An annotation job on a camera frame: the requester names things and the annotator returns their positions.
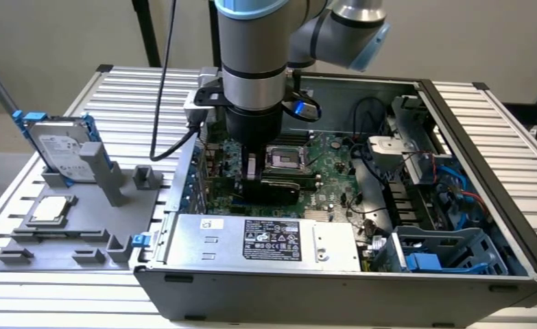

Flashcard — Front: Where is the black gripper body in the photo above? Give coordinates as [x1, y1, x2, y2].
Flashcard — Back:
[224, 105, 283, 156]

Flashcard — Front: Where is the black RAM stick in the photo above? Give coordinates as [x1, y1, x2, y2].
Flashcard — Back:
[261, 173, 321, 186]

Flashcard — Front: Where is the green motherboard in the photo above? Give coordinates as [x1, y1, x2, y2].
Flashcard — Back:
[194, 132, 387, 237]

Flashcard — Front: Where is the small silver heatsink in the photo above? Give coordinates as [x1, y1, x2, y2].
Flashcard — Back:
[303, 209, 334, 223]

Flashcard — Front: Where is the silver power supply unit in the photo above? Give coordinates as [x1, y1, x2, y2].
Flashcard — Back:
[163, 214, 370, 273]

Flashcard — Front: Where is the blue disk carrier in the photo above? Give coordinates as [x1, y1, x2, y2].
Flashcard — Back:
[11, 110, 115, 186]

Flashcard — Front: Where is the black stand pole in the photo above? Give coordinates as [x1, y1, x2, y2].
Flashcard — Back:
[130, 0, 162, 68]

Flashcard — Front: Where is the grey parts rack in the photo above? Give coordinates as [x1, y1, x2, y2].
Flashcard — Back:
[0, 142, 170, 273]

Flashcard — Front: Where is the silver hard disk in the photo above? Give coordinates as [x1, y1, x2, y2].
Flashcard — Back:
[24, 118, 96, 182]

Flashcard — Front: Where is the black open PC case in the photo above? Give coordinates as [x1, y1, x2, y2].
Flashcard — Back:
[132, 73, 537, 322]

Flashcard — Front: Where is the silver CPU chip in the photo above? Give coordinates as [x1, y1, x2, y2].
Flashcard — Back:
[31, 196, 76, 223]

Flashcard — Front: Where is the blue plastic disk bay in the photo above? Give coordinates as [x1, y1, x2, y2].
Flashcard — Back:
[371, 225, 510, 276]

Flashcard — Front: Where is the CPU socket with metal frame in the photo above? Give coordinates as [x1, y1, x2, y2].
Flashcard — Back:
[265, 145, 309, 171]

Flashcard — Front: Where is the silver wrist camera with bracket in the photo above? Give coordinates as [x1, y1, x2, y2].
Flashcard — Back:
[183, 66, 228, 121]

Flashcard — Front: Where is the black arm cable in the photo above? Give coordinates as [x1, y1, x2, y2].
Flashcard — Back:
[148, 0, 204, 162]

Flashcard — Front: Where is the black looped wire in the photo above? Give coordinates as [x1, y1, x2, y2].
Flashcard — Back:
[350, 97, 389, 138]

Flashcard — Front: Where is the silver metal drive bracket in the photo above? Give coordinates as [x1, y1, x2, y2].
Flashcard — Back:
[366, 95, 453, 186]

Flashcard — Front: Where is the blue wire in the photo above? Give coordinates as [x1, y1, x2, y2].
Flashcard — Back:
[432, 163, 485, 229]

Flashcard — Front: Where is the red wire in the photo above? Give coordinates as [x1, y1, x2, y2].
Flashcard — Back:
[458, 189, 485, 204]

